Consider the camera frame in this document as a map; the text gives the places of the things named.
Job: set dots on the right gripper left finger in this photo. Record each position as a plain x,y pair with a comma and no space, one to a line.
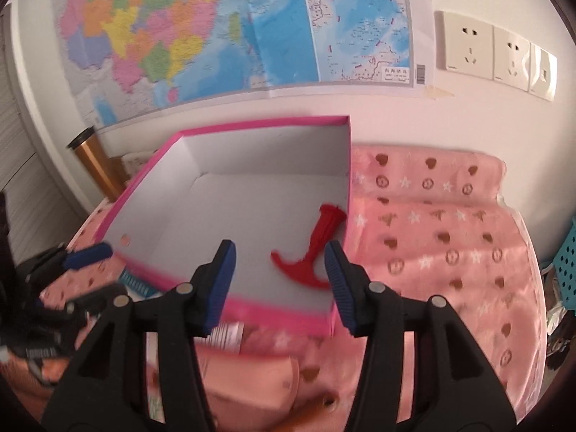
104,387

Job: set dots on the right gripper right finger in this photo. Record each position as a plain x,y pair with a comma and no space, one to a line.
455,387

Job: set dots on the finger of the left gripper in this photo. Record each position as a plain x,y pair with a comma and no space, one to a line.
93,303
90,254

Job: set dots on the pink cosmetic tube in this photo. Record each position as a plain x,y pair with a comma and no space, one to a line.
259,393

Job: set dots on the red plastic goblet hook stand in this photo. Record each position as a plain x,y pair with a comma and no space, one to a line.
302,271

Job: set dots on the grey door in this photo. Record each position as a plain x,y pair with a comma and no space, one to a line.
42,212

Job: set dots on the copper travel tumbler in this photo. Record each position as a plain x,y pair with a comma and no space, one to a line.
89,151

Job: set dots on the teal plastic basket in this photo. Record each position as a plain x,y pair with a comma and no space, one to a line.
564,263

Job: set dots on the pink patterned blanket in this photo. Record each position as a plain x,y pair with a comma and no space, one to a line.
429,221

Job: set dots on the pink cardboard box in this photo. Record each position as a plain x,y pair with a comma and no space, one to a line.
260,184

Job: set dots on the colourful wall map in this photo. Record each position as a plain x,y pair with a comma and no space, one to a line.
123,59

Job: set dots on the white wall socket right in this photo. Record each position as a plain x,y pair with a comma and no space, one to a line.
543,78

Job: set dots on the white wall socket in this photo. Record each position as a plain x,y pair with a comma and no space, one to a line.
464,45
511,62
543,78

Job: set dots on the white wall socket middle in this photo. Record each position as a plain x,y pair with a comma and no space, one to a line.
511,62

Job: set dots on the white wall socket left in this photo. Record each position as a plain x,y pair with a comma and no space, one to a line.
464,45

